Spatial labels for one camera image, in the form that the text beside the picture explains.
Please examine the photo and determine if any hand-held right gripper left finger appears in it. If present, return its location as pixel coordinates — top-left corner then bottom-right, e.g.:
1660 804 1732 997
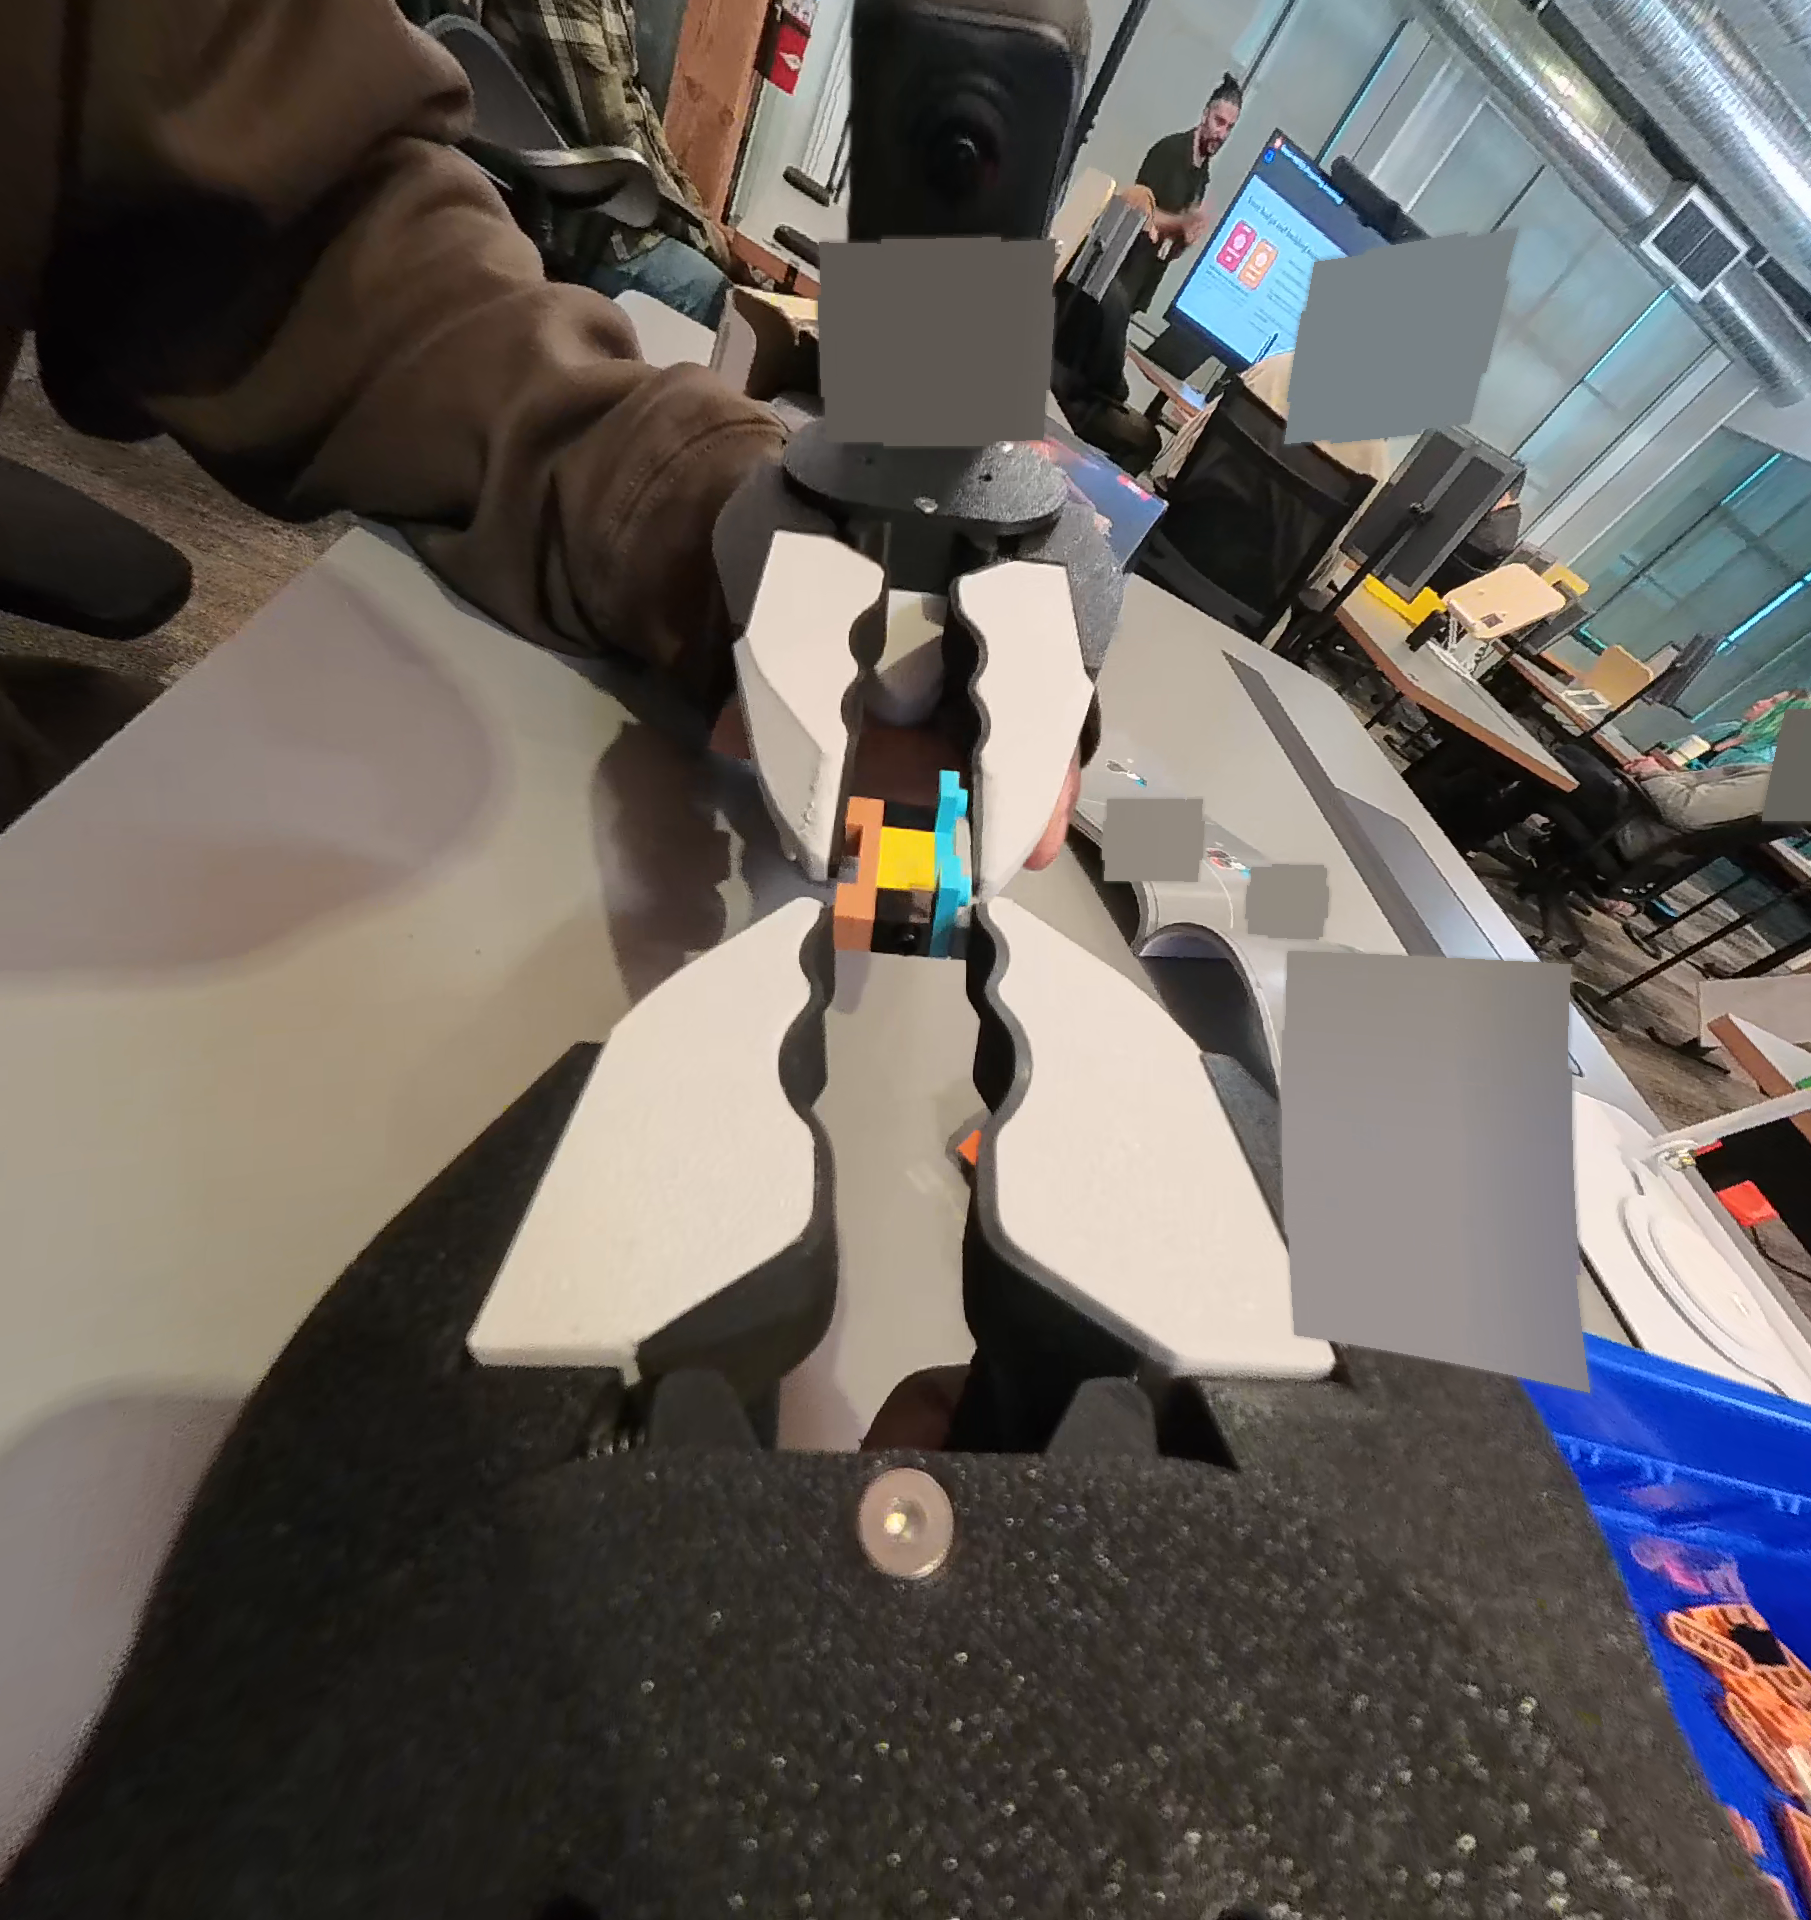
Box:
466 898 835 1397

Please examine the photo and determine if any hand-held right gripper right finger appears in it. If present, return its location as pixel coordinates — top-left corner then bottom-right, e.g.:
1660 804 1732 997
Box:
968 894 1342 1406

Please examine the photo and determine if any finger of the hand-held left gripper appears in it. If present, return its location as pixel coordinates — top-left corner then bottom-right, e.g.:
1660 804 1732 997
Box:
942 568 1101 902
727 533 892 884

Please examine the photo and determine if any yellow and black brick assembly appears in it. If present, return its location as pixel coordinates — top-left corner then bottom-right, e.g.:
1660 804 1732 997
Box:
832 796 942 963

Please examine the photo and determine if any blue storage bin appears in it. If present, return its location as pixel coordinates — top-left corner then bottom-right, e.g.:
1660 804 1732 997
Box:
1520 1332 1811 1920

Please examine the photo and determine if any pile of bricks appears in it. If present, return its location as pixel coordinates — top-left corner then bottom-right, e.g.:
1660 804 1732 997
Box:
1632 1544 1811 1920

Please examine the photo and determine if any person's left forearm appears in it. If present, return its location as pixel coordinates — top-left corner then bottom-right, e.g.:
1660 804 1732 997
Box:
0 0 790 707

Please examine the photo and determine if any white desk stand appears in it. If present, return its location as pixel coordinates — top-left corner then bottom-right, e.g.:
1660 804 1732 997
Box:
1570 1087 1811 1420

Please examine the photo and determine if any person's left hand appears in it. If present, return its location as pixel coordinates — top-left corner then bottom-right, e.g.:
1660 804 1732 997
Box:
708 706 1105 875

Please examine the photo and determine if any person's right hand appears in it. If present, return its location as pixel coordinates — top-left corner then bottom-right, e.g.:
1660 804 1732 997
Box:
868 1365 983 1455

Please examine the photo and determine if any printed brick set box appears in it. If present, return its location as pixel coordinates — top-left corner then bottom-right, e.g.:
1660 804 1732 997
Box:
1052 439 1168 577

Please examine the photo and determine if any brick instruction booklet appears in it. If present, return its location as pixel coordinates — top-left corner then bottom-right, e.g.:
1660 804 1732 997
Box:
1071 749 1297 1098

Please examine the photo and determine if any black mesh chair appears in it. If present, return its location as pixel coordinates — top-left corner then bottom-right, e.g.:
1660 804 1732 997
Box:
1131 381 1378 648

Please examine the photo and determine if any wooden table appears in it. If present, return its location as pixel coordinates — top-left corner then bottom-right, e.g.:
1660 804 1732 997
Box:
1706 1013 1811 1202
1330 583 1581 798

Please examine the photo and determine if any grey monitor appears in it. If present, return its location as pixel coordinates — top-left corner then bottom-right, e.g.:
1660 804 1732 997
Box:
1353 423 1530 602

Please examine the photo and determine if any black office chair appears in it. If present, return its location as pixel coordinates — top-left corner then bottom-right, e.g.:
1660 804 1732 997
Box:
425 13 668 289

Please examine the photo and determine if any tan wooden stand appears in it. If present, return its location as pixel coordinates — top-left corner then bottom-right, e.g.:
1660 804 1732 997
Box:
1442 562 1569 645

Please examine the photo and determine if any brown wooden post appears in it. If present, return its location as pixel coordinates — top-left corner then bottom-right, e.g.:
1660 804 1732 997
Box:
661 0 773 219

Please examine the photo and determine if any wall display screen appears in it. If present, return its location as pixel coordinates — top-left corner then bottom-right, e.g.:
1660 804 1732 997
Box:
1161 128 1394 378

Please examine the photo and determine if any grey desk cable flap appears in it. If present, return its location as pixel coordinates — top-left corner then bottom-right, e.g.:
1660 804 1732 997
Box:
1221 649 1540 963

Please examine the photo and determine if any silver air duct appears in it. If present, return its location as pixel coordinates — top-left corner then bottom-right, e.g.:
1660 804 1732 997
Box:
1422 0 1811 408
1542 0 1811 309

